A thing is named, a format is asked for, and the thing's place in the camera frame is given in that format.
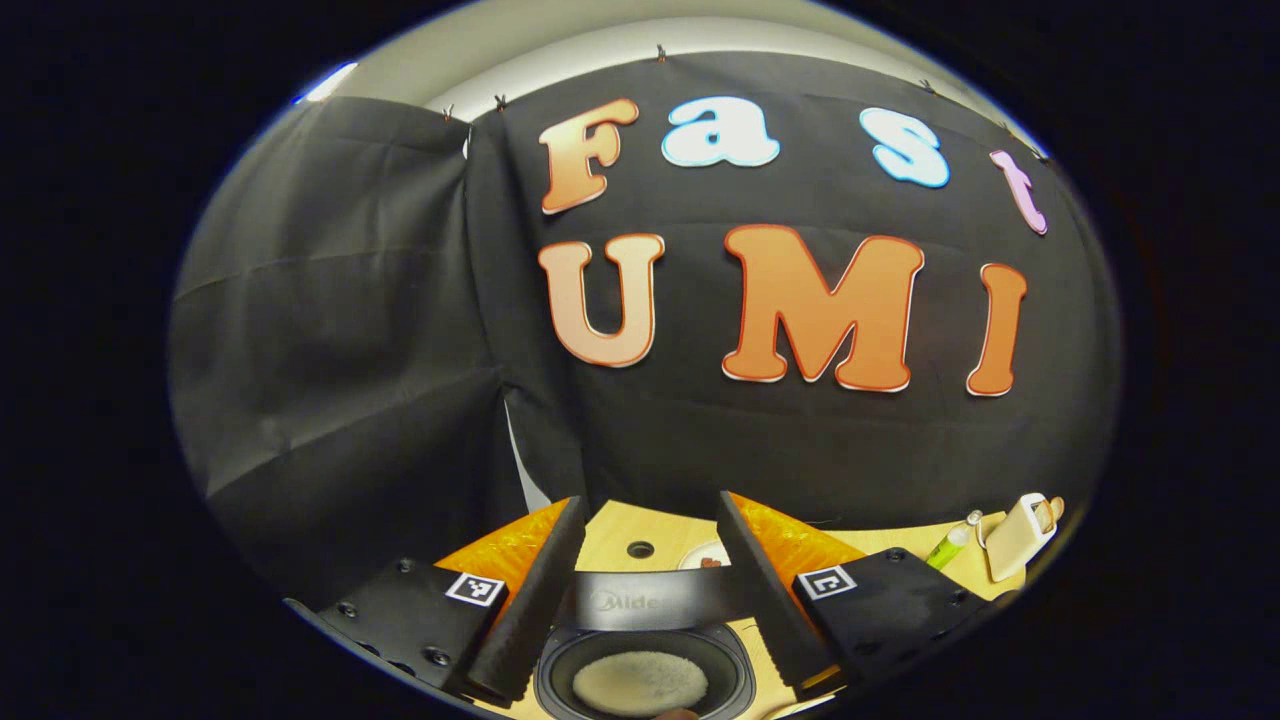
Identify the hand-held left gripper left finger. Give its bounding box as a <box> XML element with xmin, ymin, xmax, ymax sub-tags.
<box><xmin>283</xmin><ymin>496</ymin><xmax>587</xmax><ymax>704</ymax></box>

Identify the black backdrop cloth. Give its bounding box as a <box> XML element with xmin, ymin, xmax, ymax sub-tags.
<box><xmin>168</xmin><ymin>50</ymin><xmax>1123</xmax><ymax>601</ymax></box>

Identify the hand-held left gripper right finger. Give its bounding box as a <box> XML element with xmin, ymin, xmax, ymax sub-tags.
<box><xmin>716</xmin><ymin>490</ymin><xmax>1021</xmax><ymax>691</ymax></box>

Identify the white toaster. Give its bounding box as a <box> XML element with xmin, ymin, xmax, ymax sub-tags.
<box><xmin>983</xmin><ymin>494</ymin><xmax>1059</xmax><ymax>583</ymax></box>

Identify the white rice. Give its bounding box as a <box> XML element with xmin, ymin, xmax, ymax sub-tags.
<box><xmin>572</xmin><ymin>651</ymin><xmax>709</xmax><ymax>717</ymax></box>

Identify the ceiling light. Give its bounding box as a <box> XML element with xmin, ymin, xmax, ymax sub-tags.
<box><xmin>295</xmin><ymin>62</ymin><xmax>358</xmax><ymax>104</ymax></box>

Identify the green label plastic bottle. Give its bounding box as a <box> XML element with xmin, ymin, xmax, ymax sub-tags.
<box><xmin>925</xmin><ymin>510</ymin><xmax>984</xmax><ymax>571</ymax></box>

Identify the row of black cloth clips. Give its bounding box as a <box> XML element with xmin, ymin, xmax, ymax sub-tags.
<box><xmin>440</xmin><ymin>42</ymin><xmax>1051</xmax><ymax>161</ymax></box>

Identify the black silver rice cooker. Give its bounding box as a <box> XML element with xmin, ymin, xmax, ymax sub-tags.
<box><xmin>533</xmin><ymin>570</ymin><xmax>761</xmax><ymax>720</ymax></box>

